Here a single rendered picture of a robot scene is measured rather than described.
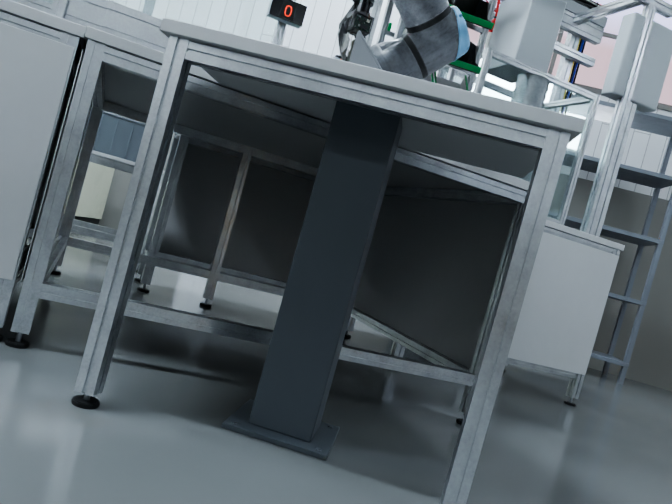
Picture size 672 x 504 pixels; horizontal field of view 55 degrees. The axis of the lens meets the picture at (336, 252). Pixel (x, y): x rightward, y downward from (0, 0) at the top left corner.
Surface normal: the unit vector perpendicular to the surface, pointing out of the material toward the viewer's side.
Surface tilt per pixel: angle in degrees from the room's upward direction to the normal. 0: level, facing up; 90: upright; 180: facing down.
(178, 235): 90
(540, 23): 90
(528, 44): 90
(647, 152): 90
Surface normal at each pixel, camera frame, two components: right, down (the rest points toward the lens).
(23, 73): 0.33, 0.11
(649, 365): -0.12, -0.01
